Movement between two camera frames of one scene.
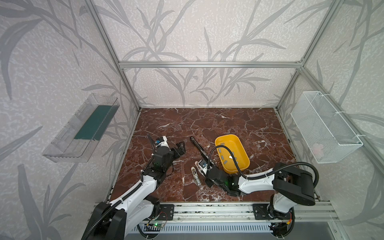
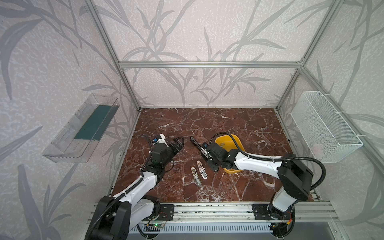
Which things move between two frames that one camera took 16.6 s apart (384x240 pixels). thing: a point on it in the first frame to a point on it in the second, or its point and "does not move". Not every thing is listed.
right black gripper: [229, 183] to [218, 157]
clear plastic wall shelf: [76, 141] does not move
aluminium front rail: [306, 212] does not move
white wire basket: [329, 137] does not move
